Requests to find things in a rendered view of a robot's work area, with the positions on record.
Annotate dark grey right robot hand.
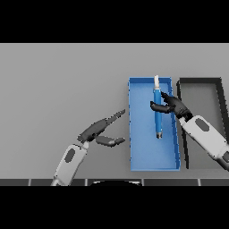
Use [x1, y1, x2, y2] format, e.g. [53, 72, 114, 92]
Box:
[149, 90, 194, 122]

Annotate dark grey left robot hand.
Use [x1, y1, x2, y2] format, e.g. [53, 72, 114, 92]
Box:
[77, 108, 126, 148]

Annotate blue pipe with pale end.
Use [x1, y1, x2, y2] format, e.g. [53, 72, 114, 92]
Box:
[152, 74, 164, 140]

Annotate dark grey rectangular bin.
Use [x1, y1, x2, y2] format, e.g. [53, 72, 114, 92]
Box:
[176, 77, 229, 170]

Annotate blue rectangular bin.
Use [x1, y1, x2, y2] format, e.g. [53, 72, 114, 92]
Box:
[127, 76, 182, 172]

